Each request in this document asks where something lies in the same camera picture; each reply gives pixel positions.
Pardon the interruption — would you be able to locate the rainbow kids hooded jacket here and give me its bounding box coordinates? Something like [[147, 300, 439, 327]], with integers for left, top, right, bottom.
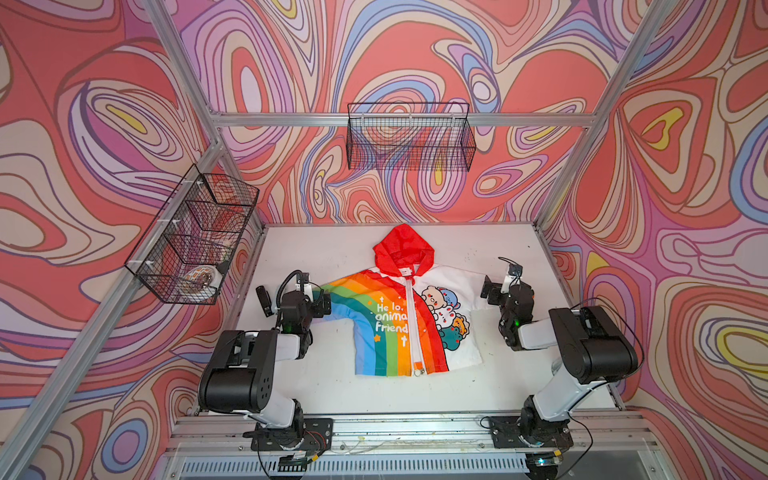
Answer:
[[322, 225, 488, 377]]

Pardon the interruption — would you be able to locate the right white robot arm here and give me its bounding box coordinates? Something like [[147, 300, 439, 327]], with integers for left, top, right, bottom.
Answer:
[[481, 257, 640, 444]]

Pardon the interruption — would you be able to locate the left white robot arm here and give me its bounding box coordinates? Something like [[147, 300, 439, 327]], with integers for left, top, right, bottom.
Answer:
[[197, 270, 331, 434]]

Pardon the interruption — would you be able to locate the black stapler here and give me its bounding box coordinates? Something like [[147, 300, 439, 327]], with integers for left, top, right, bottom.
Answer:
[[255, 285, 274, 318]]

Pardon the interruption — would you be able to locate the round tin in basket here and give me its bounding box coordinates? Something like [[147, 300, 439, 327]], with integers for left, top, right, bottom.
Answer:
[[179, 265, 221, 298]]

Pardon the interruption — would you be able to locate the black wire basket left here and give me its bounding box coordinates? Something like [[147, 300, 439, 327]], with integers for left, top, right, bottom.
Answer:
[[125, 166, 260, 305]]

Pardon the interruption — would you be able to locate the black wire basket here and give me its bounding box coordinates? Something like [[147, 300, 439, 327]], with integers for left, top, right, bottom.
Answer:
[[125, 166, 260, 305], [346, 100, 477, 172]]

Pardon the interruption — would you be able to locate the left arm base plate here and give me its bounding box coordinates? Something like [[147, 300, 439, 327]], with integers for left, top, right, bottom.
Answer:
[[243, 417, 334, 453]]

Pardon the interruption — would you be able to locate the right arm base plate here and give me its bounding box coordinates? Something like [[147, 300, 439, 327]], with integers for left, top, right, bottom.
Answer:
[[480, 415, 574, 451]]

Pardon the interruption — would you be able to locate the aluminium cage frame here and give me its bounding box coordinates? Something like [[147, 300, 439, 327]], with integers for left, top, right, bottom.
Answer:
[[0, 0, 768, 480]]

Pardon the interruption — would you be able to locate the black wire basket back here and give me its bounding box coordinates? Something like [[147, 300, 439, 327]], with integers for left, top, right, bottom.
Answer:
[[346, 100, 477, 172]]

